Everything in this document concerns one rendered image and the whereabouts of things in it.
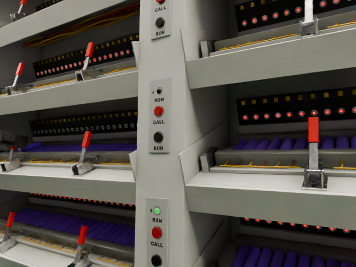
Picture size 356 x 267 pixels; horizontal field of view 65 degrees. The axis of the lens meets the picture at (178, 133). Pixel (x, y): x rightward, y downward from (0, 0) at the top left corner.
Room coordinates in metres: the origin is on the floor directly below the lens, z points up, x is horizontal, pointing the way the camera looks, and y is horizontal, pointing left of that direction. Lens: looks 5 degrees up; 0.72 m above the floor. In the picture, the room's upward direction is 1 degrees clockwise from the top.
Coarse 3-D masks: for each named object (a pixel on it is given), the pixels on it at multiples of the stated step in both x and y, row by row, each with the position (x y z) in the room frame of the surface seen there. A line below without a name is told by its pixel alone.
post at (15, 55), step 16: (0, 0) 0.85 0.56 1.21; (16, 0) 0.89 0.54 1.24; (32, 0) 0.93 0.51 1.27; (0, 16) 0.85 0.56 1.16; (0, 48) 0.85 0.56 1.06; (16, 48) 0.90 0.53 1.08; (32, 48) 0.94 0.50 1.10; (0, 64) 0.86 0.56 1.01; (16, 64) 0.90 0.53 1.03; (32, 64) 0.94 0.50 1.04; (0, 80) 0.86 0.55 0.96; (32, 80) 0.95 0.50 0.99; (32, 112) 0.95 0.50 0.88; (0, 128) 0.87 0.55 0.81; (16, 128) 0.91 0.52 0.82; (0, 192) 0.88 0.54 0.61; (16, 192) 0.92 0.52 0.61
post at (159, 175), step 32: (192, 0) 0.46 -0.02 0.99; (224, 0) 0.59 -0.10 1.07; (224, 32) 0.58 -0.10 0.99; (160, 64) 0.46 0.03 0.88; (192, 96) 0.46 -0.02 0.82; (224, 96) 0.58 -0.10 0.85; (192, 128) 0.46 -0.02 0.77; (160, 160) 0.46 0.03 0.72; (160, 192) 0.46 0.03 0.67; (192, 224) 0.46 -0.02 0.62; (192, 256) 0.46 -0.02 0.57
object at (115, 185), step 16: (0, 176) 0.72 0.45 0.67; (16, 176) 0.68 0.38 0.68; (32, 176) 0.64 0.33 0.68; (48, 176) 0.61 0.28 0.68; (64, 176) 0.59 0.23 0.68; (80, 176) 0.57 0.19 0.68; (96, 176) 0.55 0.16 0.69; (112, 176) 0.53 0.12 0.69; (128, 176) 0.52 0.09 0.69; (32, 192) 0.66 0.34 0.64; (48, 192) 0.63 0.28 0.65; (64, 192) 0.60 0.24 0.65; (80, 192) 0.57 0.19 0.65; (96, 192) 0.55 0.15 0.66; (112, 192) 0.53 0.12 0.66; (128, 192) 0.50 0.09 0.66
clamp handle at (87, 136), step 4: (88, 132) 0.59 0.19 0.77; (84, 136) 0.59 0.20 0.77; (88, 136) 0.59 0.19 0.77; (84, 140) 0.59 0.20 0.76; (88, 140) 0.59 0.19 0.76; (84, 144) 0.59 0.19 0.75; (88, 144) 0.59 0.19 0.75; (84, 148) 0.59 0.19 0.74; (84, 152) 0.58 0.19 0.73; (84, 156) 0.58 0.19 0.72; (80, 160) 0.58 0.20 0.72
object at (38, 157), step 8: (8, 152) 0.83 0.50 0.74; (16, 152) 0.81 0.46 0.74; (24, 152) 0.79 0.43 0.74; (32, 152) 0.77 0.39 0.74; (40, 152) 0.75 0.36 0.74; (48, 152) 0.73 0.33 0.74; (56, 152) 0.71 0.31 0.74; (64, 152) 0.70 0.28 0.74; (72, 152) 0.68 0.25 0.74; (80, 152) 0.67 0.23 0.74; (88, 152) 0.65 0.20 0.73; (96, 152) 0.64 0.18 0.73; (104, 152) 0.62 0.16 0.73; (112, 152) 0.61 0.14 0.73; (120, 152) 0.60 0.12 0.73; (128, 152) 0.59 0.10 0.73; (0, 160) 0.84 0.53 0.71; (24, 160) 0.78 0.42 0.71; (32, 160) 0.76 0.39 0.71; (40, 160) 0.74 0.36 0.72; (48, 160) 0.72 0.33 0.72; (56, 160) 0.69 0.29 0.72; (64, 160) 0.69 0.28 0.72; (72, 160) 0.67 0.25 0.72; (96, 160) 0.63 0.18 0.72; (104, 160) 0.62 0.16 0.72; (112, 160) 0.61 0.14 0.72; (120, 160) 0.59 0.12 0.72; (128, 160) 0.58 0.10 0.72
